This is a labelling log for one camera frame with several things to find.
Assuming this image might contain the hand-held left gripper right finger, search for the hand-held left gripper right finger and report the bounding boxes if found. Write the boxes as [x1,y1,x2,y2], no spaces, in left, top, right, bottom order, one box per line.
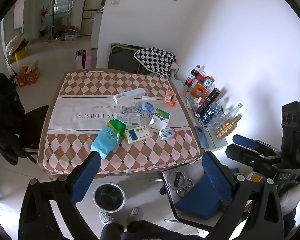
[202,151,287,240]

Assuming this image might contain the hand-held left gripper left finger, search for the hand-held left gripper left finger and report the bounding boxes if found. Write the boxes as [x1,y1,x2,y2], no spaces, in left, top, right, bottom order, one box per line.
[18,151,102,240]

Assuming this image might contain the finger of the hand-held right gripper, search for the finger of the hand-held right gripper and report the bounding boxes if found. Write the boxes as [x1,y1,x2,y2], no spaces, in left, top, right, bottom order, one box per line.
[233,134,283,157]
[225,144,282,175]

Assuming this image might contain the black round bin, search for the black round bin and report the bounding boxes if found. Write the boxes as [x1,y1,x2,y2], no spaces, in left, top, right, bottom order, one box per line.
[93,183,126,214]

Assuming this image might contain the green blue plastic bag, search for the green blue plastic bag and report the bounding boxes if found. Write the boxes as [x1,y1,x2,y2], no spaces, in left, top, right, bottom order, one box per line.
[90,120,127,160]

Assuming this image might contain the white blue medicine box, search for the white blue medicine box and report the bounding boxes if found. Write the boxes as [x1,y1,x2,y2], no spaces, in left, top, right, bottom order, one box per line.
[124,126,154,144]

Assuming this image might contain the white paper leaflet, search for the white paper leaflet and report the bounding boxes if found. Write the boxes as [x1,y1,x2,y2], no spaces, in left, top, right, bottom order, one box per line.
[120,113,142,127]

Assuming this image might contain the silver blister packs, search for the silver blister packs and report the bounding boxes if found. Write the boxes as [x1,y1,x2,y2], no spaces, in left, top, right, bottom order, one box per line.
[121,106,142,116]

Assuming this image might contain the green white medicine box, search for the green white medicine box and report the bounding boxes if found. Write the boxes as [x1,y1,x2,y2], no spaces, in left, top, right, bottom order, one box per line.
[149,108,171,131]

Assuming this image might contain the orange snack packet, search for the orange snack packet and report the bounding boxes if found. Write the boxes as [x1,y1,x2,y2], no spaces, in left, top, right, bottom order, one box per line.
[163,90,178,107]

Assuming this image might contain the long white box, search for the long white box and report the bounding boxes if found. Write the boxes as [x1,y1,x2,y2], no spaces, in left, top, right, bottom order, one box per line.
[113,88,146,104]

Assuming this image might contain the person's right forearm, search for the person's right forearm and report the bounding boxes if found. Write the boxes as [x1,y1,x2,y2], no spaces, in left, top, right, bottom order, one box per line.
[277,184,300,230]

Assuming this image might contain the gold grenade-shaped bottle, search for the gold grenade-shaped bottle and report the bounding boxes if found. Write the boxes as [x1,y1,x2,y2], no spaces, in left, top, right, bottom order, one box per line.
[216,116,242,139]

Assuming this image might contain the blue chair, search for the blue chair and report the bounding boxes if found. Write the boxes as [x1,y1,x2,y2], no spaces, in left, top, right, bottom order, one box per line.
[159,169,240,232]

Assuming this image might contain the glass side table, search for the glass side table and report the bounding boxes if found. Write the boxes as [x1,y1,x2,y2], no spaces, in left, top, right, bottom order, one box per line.
[173,78,228,152]

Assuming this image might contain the clear glass bottle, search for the clear glass bottle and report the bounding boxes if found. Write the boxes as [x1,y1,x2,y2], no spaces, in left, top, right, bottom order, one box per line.
[215,103,243,126]

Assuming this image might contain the dark smartphone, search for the dark smartphone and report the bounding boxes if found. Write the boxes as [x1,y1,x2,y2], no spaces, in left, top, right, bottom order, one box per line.
[195,126,210,149]

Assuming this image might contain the clear water bottle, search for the clear water bottle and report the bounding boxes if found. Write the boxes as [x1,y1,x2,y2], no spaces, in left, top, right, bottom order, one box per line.
[207,102,223,131]

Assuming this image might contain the person's left grey slipper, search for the person's left grey slipper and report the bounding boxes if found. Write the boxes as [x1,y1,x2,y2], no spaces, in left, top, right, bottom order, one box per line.
[99,210,114,225]

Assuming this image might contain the person's grey slipper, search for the person's grey slipper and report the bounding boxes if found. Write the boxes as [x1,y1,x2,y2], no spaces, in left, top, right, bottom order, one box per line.
[99,210,114,225]
[129,207,144,222]

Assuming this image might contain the black blue can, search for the black blue can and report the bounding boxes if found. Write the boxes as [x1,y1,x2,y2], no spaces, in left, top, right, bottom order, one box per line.
[201,105,217,124]

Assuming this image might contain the wooden table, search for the wooden table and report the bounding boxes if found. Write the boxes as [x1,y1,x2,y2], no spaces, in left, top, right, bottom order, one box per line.
[37,71,208,180]

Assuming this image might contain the black spray can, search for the black spray can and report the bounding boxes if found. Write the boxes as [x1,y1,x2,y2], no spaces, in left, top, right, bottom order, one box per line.
[194,88,221,118]

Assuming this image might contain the person's left leg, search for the person's left leg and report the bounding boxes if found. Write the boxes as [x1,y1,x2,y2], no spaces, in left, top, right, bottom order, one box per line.
[100,222,127,240]

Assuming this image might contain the person's right grey slipper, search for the person's right grey slipper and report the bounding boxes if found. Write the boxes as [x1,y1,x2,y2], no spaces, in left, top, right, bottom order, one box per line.
[129,207,144,222]

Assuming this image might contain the dark wooden chair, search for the dark wooden chair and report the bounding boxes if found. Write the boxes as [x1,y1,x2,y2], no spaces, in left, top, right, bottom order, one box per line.
[22,105,51,164]

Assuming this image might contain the brown checkered tablecloth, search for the brown checkered tablecloth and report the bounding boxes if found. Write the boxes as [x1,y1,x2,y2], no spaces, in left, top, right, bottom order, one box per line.
[38,72,207,178]

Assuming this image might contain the red cup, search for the red cup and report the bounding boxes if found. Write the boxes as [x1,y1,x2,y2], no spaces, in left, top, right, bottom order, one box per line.
[196,71,209,83]

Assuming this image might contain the cola bottle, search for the cola bottle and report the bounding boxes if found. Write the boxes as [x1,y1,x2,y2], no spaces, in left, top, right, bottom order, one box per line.
[185,65,201,87]

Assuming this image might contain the black jacket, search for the black jacket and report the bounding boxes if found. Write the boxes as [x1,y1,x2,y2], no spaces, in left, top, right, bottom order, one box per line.
[0,73,26,166]

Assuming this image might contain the orange cardboard box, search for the orange cardboard box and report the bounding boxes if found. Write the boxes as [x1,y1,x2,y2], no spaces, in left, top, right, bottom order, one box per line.
[25,59,41,85]

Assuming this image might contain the pink suitcase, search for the pink suitcase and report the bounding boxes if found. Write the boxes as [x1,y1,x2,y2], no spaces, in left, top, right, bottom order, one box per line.
[75,49,93,70]

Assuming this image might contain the red cardboard box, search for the red cardboard box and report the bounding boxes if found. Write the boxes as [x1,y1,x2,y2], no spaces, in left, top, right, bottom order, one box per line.
[16,66,29,88]

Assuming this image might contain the yellow bin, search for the yellow bin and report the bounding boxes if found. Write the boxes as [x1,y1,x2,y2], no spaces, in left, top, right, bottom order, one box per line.
[13,49,27,61]

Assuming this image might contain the pile of floor clutter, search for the pile of floor clutter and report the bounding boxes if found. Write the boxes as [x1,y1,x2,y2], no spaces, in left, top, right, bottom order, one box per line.
[57,25,81,41]

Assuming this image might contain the pile of bedding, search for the pile of bedding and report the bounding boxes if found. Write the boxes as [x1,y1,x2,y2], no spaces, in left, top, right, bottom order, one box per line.
[6,33,31,56]

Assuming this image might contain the black coat rack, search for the black coat rack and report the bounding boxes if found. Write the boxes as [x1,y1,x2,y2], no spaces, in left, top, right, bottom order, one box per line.
[46,0,62,43]

